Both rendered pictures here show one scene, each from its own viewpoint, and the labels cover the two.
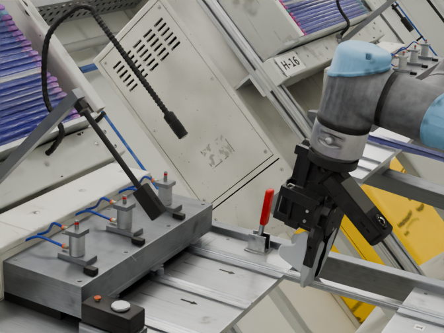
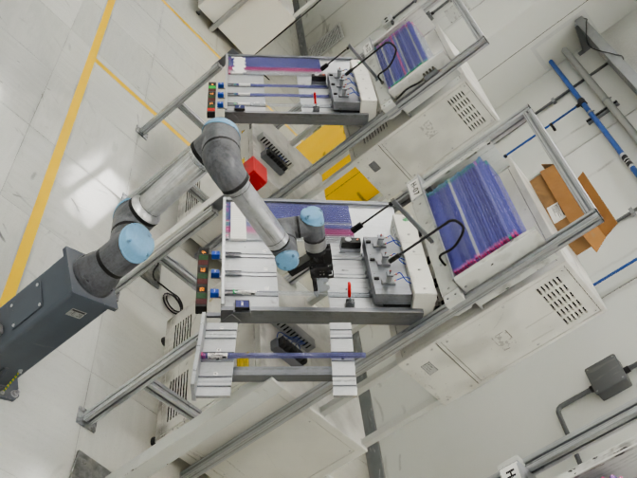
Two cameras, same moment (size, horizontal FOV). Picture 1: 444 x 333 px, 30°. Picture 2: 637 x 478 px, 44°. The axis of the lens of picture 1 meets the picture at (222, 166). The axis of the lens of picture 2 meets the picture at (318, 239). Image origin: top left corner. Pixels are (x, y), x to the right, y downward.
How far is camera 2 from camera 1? 3.42 m
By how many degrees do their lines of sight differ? 114
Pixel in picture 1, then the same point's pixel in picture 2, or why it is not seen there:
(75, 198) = (413, 264)
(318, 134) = not seen: hidden behind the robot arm
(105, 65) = not seen: outside the picture
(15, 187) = (432, 252)
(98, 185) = (418, 275)
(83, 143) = (448, 282)
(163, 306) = (349, 265)
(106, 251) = (375, 252)
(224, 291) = (339, 279)
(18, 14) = (519, 249)
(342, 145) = not seen: hidden behind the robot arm
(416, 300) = (274, 302)
